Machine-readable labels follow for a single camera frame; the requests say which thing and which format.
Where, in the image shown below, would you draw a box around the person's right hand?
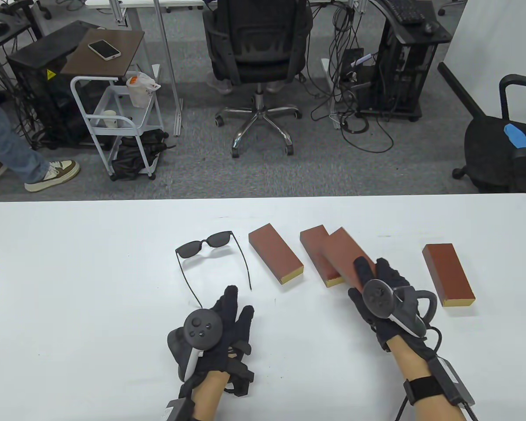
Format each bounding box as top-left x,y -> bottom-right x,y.
348,257 -> 435,363

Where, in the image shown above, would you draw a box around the person's left hand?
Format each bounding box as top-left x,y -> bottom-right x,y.
167,285 -> 256,387

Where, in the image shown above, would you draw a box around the brown sliding storage box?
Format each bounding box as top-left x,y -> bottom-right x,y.
422,243 -> 477,307
248,223 -> 304,285
300,225 -> 347,289
322,227 -> 377,293

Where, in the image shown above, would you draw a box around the black sunglasses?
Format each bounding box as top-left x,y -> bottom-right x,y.
175,231 -> 252,307

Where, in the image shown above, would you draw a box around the black forearm sensor pack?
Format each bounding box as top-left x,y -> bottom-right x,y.
164,397 -> 192,421
403,357 -> 476,406

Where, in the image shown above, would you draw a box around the person's right forearm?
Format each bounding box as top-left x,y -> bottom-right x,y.
388,335 -> 465,421

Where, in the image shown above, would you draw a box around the person's left forearm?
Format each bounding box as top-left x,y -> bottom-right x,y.
191,371 -> 228,421

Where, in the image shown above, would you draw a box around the white grey hand controller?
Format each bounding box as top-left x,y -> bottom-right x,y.
167,309 -> 224,382
362,278 -> 439,338

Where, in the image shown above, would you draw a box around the black office chair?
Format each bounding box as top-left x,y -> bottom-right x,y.
203,0 -> 313,158
452,74 -> 526,198

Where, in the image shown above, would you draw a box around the blue cloth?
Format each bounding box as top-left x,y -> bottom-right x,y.
503,123 -> 526,169

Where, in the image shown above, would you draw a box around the black bag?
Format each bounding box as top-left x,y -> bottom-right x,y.
111,128 -> 176,180

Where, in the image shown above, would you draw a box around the black computer desk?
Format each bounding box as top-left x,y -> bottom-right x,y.
357,0 -> 452,122

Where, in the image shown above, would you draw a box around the white partition panel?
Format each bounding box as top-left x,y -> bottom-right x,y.
438,0 -> 526,132

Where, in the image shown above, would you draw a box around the white utility cart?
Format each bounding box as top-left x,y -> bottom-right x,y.
70,70 -> 165,181

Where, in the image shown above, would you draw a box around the white plastic bag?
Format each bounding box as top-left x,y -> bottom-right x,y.
126,71 -> 161,108

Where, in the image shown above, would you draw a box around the black keyboard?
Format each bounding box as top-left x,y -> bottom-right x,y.
382,0 -> 426,25

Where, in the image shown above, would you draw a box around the black computer tower yellow sticker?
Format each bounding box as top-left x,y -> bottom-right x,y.
7,20 -> 98,147

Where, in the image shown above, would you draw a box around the brown side table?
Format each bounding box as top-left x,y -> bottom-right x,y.
61,29 -> 145,86

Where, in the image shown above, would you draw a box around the white smartphone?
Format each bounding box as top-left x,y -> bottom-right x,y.
88,39 -> 121,61

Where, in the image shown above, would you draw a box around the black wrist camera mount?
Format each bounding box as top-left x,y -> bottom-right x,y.
226,355 -> 255,397

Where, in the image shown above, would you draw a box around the black floor cables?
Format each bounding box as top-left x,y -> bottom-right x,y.
0,44 -> 40,154
309,0 -> 395,154

